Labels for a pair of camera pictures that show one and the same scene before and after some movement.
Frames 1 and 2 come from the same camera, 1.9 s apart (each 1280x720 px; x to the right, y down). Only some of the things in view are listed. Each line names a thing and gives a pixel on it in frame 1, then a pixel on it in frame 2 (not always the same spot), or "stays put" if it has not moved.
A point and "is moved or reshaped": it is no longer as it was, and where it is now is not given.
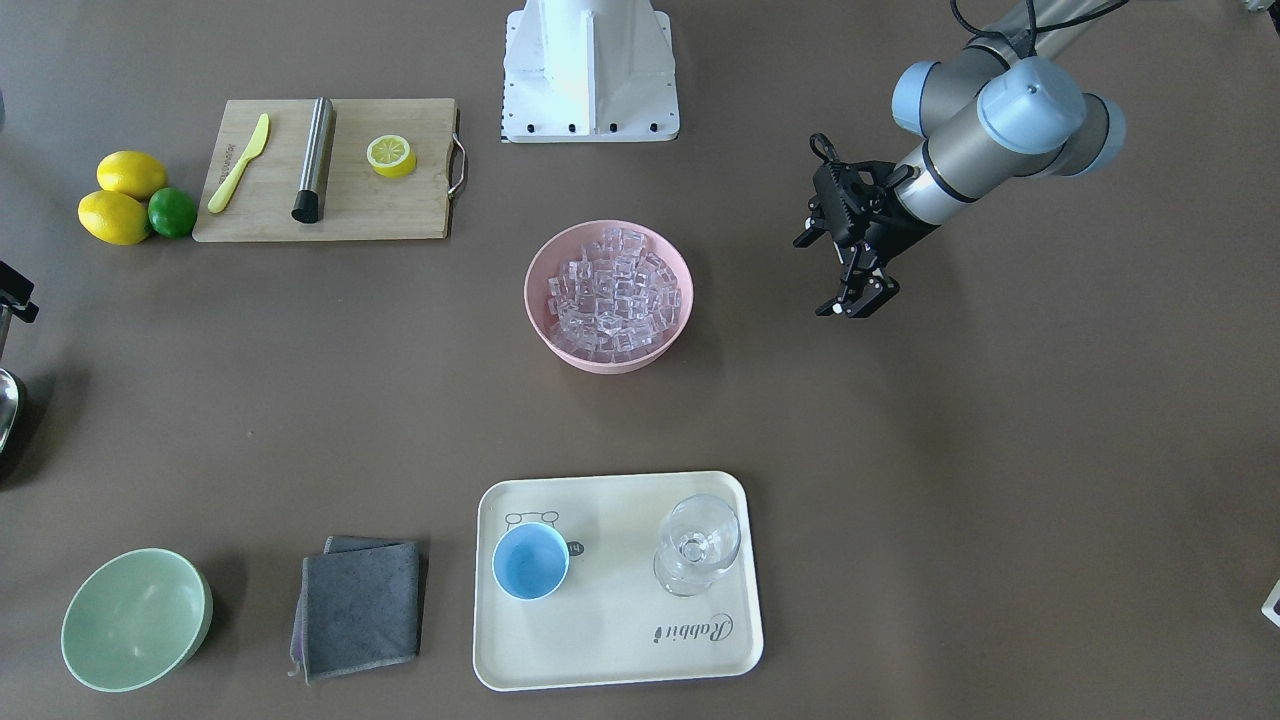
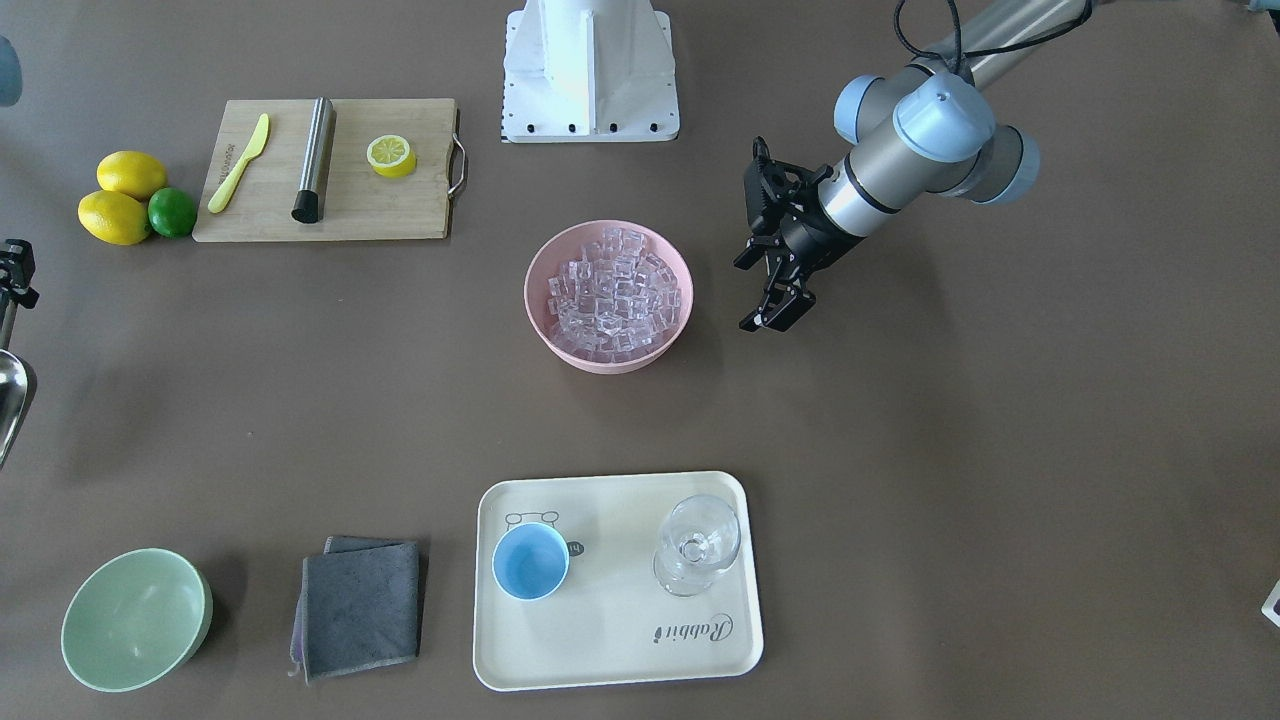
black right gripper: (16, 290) to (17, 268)
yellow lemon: (132, 172) stays put
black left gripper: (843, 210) to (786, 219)
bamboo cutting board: (361, 204) stays put
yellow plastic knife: (217, 201) stays put
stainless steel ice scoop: (9, 389) is moved or reshaped
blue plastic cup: (530, 561) stays put
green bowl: (136, 619) stays put
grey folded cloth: (358, 606) stays put
